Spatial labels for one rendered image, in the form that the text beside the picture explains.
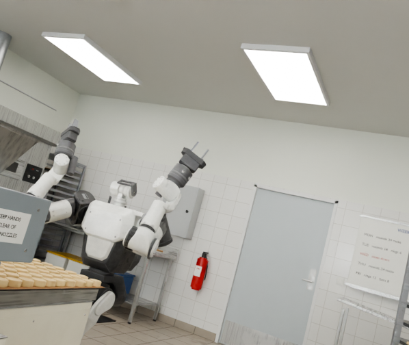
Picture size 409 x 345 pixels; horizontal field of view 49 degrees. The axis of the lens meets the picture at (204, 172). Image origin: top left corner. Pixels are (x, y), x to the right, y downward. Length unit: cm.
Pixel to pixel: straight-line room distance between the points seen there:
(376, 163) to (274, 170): 126
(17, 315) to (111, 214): 72
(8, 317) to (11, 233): 47
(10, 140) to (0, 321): 58
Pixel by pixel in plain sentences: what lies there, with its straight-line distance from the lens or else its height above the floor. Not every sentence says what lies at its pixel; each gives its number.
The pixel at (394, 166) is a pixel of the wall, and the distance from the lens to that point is 583.
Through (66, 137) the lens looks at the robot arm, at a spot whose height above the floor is 149.
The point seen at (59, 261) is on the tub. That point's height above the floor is 40.
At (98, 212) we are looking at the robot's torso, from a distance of 214.
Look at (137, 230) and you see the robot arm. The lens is 182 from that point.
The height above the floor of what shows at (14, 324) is 79.
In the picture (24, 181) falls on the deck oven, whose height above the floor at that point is 130.
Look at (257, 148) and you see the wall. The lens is 616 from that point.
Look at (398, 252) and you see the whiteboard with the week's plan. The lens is 565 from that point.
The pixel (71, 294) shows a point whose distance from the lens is 178.
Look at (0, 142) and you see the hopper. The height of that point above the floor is 128.
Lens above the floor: 118
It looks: 8 degrees up
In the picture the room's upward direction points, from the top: 15 degrees clockwise
